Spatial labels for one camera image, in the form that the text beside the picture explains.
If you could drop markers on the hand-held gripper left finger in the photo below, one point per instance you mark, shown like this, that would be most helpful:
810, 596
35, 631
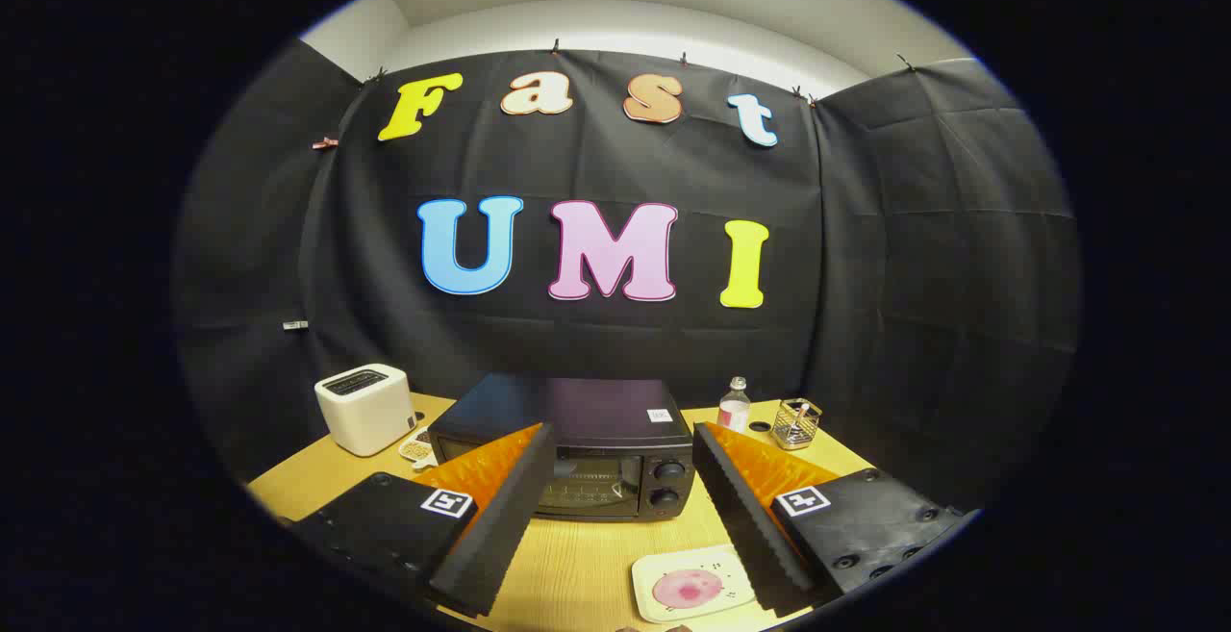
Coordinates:
510, 517

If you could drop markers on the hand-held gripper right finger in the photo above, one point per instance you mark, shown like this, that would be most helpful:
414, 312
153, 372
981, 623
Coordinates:
741, 517

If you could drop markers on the pink round food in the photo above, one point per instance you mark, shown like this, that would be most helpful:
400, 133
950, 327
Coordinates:
688, 590

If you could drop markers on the cream square plate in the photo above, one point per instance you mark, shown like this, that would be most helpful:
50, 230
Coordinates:
659, 569

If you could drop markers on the black toaster oven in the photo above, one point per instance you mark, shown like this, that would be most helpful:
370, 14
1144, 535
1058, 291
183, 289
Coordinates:
596, 411

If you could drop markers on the white bread toaster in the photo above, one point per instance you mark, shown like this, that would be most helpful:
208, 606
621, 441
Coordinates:
361, 416

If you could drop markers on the clear plastic bottle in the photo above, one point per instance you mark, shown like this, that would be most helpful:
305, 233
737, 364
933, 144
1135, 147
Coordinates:
734, 411

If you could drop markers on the small white dish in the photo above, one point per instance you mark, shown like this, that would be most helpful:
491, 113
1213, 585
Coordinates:
415, 449

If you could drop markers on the small stick in basket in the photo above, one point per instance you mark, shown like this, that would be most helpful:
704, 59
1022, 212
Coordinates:
801, 413

